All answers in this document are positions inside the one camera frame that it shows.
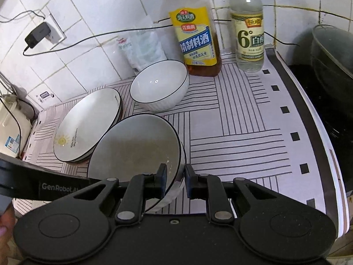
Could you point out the person's left hand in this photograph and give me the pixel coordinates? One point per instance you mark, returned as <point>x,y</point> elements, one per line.
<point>8,220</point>

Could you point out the white sun print plate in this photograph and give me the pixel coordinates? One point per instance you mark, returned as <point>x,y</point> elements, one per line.
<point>85,124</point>

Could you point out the striped white table mat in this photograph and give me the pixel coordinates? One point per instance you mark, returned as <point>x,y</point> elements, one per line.
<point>262,127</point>

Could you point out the dark metal pot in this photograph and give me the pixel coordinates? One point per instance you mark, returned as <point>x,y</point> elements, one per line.
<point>331,57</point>

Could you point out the white plastic bag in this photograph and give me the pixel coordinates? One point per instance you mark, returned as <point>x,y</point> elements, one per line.
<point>141,48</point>

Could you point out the white wall socket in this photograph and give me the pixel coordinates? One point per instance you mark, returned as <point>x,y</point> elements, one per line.
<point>56,35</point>

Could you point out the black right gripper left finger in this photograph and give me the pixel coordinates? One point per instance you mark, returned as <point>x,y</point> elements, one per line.
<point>80,223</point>

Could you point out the clear white vinegar bottle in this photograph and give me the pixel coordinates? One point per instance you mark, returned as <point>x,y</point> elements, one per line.
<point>248,33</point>

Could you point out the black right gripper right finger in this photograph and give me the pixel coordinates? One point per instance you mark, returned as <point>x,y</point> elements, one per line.
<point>268,223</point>

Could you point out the black power adapter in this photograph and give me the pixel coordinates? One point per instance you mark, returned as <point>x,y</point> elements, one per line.
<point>37,34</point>

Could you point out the white ribbed bowl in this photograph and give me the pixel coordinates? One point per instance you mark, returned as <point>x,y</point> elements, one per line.
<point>160,86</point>
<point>138,145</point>

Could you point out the yellow label cooking wine bottle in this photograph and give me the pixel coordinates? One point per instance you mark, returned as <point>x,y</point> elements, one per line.
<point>196,34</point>

